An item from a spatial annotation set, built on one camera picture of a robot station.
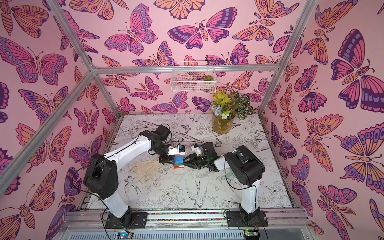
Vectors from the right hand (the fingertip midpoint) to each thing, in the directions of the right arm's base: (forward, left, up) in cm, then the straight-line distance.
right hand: (183, 162), depth 89 cm
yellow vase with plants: (+30, -26, +15) cm, 43 cm away
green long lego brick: (-2, +3, +1) cm, 4 cm away
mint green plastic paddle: (-4, -27, -7) cm, 29 cm away
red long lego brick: (-2, +4, -3) cm, 5 cm away
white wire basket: (+45, -5, +29) cm, 54 cm away
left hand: (+1, +5, +3) cm, 6 cm away
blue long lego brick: (-2, +3, +6) cm, 6 cm away
